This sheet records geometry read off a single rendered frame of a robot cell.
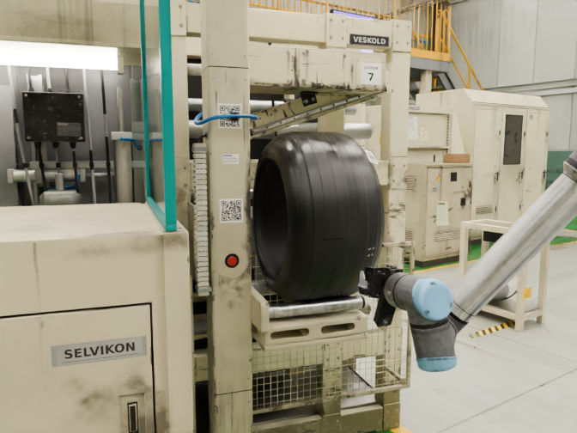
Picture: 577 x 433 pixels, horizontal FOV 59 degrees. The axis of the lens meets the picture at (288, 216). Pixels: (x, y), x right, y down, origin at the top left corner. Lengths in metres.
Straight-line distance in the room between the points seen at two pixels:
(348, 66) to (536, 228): 1.03
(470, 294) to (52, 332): 0.92
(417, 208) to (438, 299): 5.10
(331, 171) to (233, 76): 0.41
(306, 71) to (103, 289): 1.28
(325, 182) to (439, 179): 4.92
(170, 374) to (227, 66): 0.96
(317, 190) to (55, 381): 0.87
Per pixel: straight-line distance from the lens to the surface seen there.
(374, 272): 1.36
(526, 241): 1.29
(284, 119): 2.04
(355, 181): 1.53
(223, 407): 1.78
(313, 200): 1.47
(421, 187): 6.23
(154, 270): 0.89
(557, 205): 1.28
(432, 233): 6.37
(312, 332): 1.66
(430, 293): 1.18
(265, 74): 1.90
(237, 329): 1.68
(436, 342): 1.22
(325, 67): 1.98
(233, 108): 1.59
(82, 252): 0.89
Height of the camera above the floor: 1.41
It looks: 7 degrees down
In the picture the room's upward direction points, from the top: straight up
